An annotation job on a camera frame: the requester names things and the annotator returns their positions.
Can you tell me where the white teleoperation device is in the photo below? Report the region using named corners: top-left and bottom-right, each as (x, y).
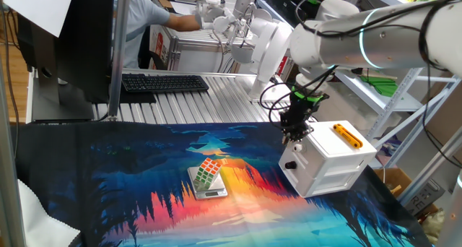
top-left (194, 0), bottom-right (256, 66)

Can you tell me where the yellow folding hex key set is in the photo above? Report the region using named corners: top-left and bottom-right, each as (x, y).
top-left (332, 123), bottom-right (364, 150)

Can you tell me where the aluminium frame profile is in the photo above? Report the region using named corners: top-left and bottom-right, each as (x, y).
top-left (0, 53), bottom-right (27, 247)
top-left (107, 0), bottom-right (131, 122)

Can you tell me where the black mouse pad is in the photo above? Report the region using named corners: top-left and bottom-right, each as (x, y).
top-left (118, 90), bottom-right (157, 104)

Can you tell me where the grey lettered plate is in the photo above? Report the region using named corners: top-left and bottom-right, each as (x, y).
top-left (404, 180), bottom-right (445, 216)

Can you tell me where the white paper sheet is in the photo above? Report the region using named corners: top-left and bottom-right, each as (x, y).
top-left (2, 0), bottom-right (77, 38)

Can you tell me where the black computer keyboard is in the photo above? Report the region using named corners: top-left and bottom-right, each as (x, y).
top-left (121, 73), bottom-right (210, 94)

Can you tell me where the silver digital kitchen scale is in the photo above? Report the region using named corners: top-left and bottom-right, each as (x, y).
top-left (187, 166), bottom-right (229, 201)

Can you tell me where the red white box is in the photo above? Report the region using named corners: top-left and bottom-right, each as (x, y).
top-left (149, 33), bottom-right (171, 69)

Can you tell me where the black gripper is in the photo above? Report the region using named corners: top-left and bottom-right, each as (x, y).
top-left (279, 96), bottom-right (321, 145)

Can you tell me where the white plastic drawer cabinet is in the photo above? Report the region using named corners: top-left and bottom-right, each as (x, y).
top-left (278, 120), bottom-right (378, 199)

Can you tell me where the person in light blue shirt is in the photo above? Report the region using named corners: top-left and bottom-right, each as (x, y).
top-left (114, 0), bottom-right (171, 70)

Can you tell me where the black computer monitor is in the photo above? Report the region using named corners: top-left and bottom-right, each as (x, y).
top-left (16, 0), bottom-right (116, 124)

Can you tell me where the white drawer with black knob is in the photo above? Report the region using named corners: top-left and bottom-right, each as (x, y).
top-left (278, 145), bottom-right (317, 199)

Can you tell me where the brown cardboard box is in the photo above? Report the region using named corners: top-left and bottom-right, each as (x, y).
top-left (373, 167), bottom-right (412, 198)

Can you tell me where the white metal shelf rack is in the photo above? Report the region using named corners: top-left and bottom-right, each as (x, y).
top-left (334, 0), bottom-right (462, 207)

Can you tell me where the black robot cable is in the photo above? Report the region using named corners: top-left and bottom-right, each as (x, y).
top-left (258, 0), bottom-right (462, 168)

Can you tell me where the colourful landscape print cloth mat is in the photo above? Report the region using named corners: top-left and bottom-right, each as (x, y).
top-left (10, 121), bottom-right (434, 247)

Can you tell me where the rubik's cube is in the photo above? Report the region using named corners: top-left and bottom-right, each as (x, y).
top-left (193, 157), bottom-right (223, 190)

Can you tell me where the bare forearm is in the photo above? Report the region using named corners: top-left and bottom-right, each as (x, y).
top-left (164, 14), bottom-right (201, 33)

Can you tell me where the green flat object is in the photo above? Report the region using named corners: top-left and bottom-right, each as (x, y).
top-left (359, 75), bottom-right (398, 98)

